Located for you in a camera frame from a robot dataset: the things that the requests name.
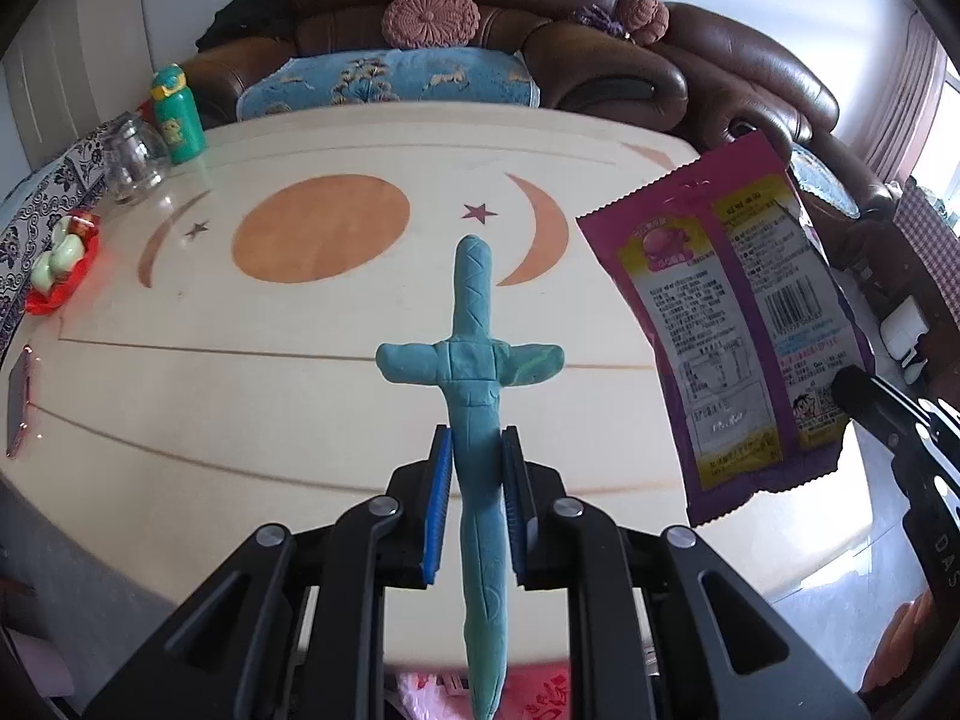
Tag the pink curtain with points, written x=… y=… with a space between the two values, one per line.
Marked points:
x=900 y=97

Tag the round pink knitted cushion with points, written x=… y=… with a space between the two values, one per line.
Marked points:
x=431 y=16
x=641 y=7

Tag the person's right hand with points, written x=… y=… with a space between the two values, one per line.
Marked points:
x=896 y=645

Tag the purple fabric bundle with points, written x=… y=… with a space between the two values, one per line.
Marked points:
x=600 y=19

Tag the red plastic tray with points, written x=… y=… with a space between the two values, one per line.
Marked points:
x=52 y=296

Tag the white appliance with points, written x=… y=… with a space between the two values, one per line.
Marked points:
x=904 y=337

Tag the black and white patterned cloth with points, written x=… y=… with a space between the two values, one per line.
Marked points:
x=37 y=195

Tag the purple snack packet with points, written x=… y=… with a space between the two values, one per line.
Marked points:
x=720 y=315

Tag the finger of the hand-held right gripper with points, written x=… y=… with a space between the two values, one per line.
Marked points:
x=874 y=401

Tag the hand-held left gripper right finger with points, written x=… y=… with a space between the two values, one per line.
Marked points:
x=514 y=510

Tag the red checkered cloth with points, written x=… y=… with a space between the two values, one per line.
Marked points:
x=934 y=240

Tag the brown leather sofa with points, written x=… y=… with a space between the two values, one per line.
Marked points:
x=600 y=67

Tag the green drinking bottle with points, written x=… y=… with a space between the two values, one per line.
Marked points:
x=178 y=120

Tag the brown leather armchair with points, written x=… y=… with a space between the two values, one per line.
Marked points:
x=757 y=67

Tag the dark smartphone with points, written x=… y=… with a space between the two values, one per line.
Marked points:
x=19 y=405

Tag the clear glass jar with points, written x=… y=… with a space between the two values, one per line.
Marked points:
x=135 y=161

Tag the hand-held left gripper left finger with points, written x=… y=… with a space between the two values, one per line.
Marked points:
x=439 y=510

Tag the cream panelled door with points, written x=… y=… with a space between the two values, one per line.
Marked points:
x=75 y=37

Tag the teal clay sword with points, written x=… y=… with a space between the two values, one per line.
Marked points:
x=472 y=360

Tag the pink plastic bag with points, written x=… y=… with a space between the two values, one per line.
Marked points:
x=532 y=697

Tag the blue patterned seat blanket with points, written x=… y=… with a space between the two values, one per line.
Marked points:
x=390 y=79

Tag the blue round seat mat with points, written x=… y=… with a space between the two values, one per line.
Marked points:
x=825 y=180

